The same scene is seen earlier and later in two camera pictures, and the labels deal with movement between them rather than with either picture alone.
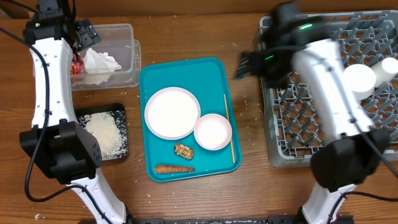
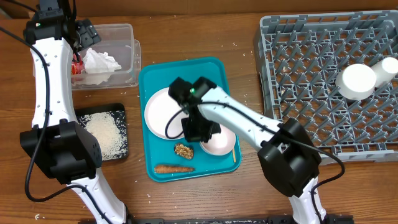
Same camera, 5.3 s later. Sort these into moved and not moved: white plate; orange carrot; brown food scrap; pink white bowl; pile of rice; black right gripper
Moved: black right gripper; pink white bowl
Not moved: pile of rice; orange carrot; white plate; brown food scrap
